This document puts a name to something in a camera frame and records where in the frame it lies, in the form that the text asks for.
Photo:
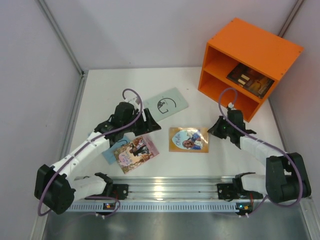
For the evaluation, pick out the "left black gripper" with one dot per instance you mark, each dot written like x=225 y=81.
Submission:
x=145 y=121

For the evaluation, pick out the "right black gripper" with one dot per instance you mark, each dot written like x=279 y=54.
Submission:
x=222 y=128

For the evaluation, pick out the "orange Othello book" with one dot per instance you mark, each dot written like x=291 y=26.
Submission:
x=189 y=139

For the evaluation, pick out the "pink Shakespeare story book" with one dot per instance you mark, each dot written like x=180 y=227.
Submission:
x=135 y=153

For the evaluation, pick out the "dark cover paperback book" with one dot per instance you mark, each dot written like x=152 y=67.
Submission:
x=251 y=80

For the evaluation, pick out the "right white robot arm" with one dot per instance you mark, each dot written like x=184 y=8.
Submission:
x=285 y=177

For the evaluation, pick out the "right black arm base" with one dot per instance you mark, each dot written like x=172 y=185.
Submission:
x=226 y=192

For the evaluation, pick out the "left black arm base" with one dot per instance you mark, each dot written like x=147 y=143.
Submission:
x=119 y=191

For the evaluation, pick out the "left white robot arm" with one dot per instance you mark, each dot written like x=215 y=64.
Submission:
x=58 y=186

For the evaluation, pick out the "pale green Gatsby book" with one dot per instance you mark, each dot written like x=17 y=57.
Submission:
x=166 y=104

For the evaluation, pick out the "light blue booklet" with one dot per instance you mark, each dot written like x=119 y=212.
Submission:
x=109 y=155

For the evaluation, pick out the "orange wooden shelf cabinet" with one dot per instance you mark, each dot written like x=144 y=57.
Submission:
x=238 y=52

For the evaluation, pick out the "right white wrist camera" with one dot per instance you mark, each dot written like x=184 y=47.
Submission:
x=230 y=106

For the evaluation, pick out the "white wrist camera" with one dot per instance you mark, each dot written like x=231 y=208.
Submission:
x=133 y=101
x=230 y=106

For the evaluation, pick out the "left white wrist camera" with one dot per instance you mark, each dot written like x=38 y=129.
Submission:
x=133 y=101

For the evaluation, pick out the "aluminium mounting rail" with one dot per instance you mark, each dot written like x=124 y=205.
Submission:
x=170 y=195

